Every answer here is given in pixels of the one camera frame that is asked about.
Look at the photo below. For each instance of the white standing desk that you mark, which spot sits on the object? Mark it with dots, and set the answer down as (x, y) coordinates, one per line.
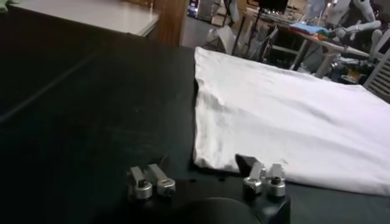
(335, 47)

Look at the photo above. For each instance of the blue folded cloth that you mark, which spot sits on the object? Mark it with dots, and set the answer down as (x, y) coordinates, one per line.
(307, 29)

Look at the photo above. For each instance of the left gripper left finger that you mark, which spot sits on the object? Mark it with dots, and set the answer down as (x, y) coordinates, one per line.
(143, 188)

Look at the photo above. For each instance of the black monitor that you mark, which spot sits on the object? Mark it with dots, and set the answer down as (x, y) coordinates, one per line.
(272, 4)

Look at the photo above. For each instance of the wooden pillar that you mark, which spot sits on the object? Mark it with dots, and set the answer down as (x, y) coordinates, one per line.
(170, 21)

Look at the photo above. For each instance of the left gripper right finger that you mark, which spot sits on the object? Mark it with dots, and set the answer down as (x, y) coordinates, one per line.
(275, 185)

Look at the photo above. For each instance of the white air cooler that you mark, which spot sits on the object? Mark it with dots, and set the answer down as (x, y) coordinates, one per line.
(381, 73)

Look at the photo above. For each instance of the black table cover cloth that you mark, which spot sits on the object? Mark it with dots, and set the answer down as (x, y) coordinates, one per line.
(91, 121)

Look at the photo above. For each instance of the white reflector board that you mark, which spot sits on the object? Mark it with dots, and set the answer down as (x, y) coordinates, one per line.
(225, 39)

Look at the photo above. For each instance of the white side table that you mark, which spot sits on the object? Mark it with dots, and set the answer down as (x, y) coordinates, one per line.
(91, 15)

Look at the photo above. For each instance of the white printed t-shirt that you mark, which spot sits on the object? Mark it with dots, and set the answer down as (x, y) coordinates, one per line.
(289, 115)

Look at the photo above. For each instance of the white humanoid robot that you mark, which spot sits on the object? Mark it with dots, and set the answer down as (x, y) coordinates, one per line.
(356, 18)

